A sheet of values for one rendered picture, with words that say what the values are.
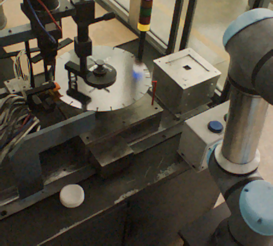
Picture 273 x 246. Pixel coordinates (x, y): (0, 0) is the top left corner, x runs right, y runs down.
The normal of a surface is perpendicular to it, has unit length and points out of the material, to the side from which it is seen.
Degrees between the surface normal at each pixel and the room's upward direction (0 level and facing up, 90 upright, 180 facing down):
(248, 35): 54
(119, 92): 0
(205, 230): 0
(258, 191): 7
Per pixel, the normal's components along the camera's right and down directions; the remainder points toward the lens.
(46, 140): 0.56, 0.62
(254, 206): 0.12, -0.61
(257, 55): -0.82, -0.20
